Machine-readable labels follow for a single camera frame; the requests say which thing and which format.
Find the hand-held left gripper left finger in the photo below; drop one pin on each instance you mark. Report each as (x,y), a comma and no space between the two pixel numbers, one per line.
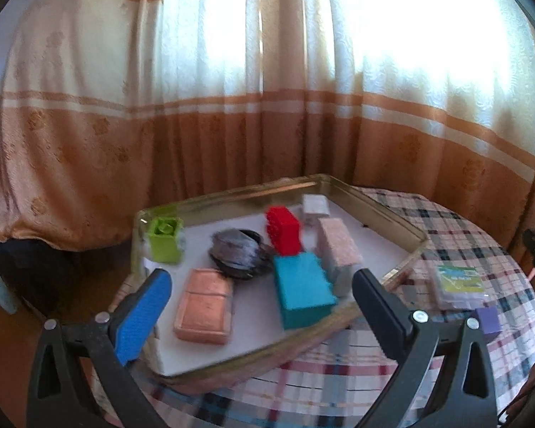
(145,312)

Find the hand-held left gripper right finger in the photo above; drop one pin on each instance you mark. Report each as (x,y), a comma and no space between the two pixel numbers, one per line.
(383,316)

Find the lime green box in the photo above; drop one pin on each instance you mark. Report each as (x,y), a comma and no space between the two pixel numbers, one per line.
(162,245)

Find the pink patterned box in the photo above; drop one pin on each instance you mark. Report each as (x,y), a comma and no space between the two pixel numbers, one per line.
(339,240)

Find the red toy block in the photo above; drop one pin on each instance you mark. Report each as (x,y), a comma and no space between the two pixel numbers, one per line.
(285,232)

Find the small white box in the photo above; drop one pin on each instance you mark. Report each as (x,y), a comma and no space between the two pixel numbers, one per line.
(315,205)

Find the gold metal tin tray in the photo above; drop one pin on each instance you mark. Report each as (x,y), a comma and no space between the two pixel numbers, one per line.
(232,198)

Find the copper rectangular tin box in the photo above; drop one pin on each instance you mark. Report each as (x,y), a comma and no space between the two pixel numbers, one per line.
(203,307)

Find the green and white packet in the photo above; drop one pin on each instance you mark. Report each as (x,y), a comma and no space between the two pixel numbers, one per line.
(457,283)

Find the teal rectangular box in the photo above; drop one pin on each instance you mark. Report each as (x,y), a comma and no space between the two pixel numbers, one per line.
(301,290)

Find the small purple box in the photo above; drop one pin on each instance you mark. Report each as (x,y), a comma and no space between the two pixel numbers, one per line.
(490,321)

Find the white paper tray liner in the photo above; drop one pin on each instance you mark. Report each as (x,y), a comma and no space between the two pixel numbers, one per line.
(249,343)

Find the black dish with wrapped item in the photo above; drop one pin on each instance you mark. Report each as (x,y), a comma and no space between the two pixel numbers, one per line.
(236,249)

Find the light blue bottle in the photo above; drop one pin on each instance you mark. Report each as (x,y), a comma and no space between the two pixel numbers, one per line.
(0,290)

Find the cream and orange floral curtain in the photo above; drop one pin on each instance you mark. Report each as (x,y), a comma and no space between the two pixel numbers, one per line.
(116,98)

